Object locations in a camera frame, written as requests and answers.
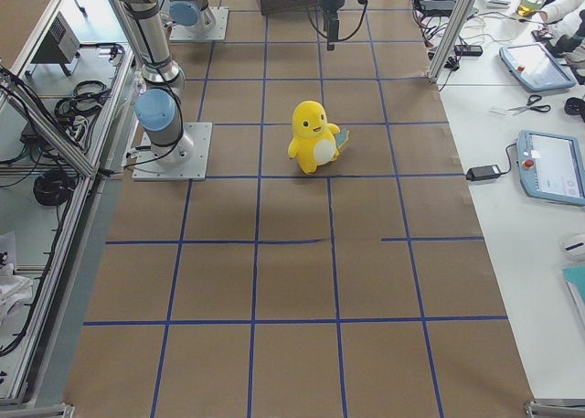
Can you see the black power adapter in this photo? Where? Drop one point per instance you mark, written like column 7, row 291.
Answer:
column 482, row 173

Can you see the yellow plush toy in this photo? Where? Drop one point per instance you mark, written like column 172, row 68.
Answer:
column 315, row 141

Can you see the blue teach pendant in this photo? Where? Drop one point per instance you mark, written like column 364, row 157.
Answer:
column 550, row 167
column 535, row 68

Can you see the aluminium frame post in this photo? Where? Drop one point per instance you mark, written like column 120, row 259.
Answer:
column 458, row 17

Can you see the grey electronics box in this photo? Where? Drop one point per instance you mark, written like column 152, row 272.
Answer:
column 60, row 46

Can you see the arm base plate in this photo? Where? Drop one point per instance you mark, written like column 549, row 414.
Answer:
column 188, row 160
column 181, row 34

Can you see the black handled scissors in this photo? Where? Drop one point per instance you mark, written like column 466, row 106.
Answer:
column 532, row 104

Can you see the blue teach pendant near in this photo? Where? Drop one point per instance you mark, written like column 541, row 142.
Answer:
column 550, row 167

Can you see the blue teach pendant far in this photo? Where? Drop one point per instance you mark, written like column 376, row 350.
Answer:
column 535, row 68

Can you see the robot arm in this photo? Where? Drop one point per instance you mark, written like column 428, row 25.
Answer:
column 192, row 14
column 159, row 109

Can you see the brown paper table cover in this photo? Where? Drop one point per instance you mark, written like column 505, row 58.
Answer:
column 364, row 289

